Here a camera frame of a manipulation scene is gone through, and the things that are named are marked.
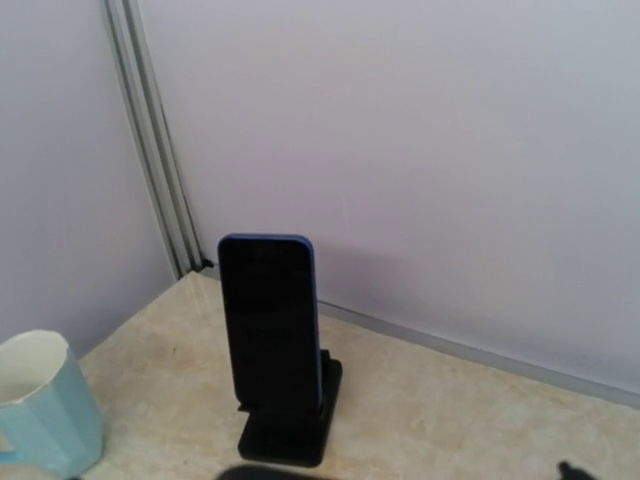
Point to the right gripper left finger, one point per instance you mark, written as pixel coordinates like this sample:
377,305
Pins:
253,472

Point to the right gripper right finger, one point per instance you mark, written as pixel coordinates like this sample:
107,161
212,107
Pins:
569,472

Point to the black folding phone stand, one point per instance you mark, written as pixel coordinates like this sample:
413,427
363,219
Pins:
292,438

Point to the black phone blue edge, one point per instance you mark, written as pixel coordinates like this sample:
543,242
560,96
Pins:
269,296

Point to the light blue white cup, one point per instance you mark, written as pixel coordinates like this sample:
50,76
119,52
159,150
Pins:
49,416

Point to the left aluminium frame post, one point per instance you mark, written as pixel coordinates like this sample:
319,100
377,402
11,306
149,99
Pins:
152,138

